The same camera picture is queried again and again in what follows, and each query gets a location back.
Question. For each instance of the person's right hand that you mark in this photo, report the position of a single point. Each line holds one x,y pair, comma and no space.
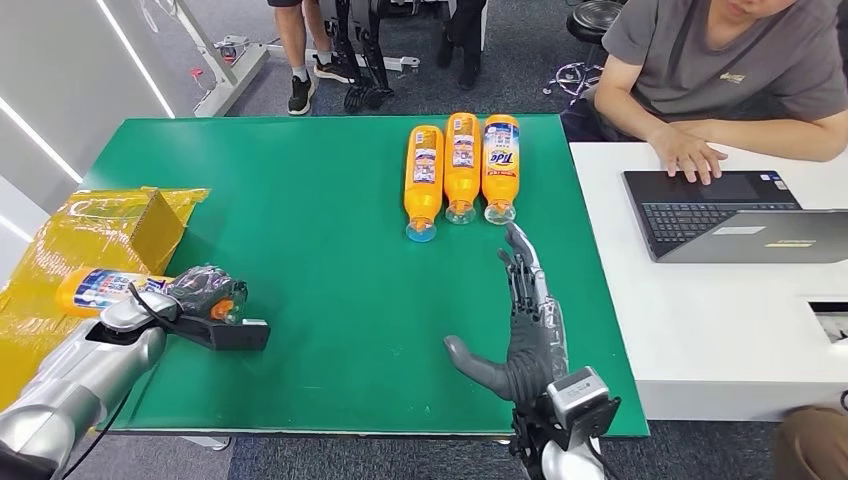
686,156

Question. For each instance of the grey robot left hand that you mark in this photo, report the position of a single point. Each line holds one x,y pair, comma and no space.
202,291

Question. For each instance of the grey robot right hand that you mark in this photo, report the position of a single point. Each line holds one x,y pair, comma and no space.
530,351

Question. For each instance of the person's left forearm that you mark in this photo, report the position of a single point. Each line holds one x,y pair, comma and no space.
782,139

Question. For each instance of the person's right forearm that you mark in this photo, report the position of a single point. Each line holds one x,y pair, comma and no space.
621,119

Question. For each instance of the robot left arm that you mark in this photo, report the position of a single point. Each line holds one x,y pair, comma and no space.
73,384

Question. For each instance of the orange detergent bottle blue cap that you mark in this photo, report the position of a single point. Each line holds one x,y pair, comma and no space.
424,189

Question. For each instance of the dark grey laptop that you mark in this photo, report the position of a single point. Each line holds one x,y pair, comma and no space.
696,218

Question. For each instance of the person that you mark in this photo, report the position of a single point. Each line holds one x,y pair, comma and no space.
467,40
715,60
301,93

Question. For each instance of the yellow taped cardboard box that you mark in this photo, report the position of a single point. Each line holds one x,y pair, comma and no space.
99,225

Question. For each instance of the black stool chrome base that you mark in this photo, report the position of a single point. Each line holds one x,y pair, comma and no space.
596,16

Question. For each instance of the brown rounded object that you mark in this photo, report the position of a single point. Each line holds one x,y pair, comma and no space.
815,444

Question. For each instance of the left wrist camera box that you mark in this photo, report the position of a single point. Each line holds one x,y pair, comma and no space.
232,336

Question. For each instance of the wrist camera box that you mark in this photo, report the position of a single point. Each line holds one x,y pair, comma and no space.
232,336
580,394

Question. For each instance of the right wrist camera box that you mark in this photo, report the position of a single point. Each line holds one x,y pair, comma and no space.
580,394

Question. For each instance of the white metal stand frame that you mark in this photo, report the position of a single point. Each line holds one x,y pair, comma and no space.
228,79

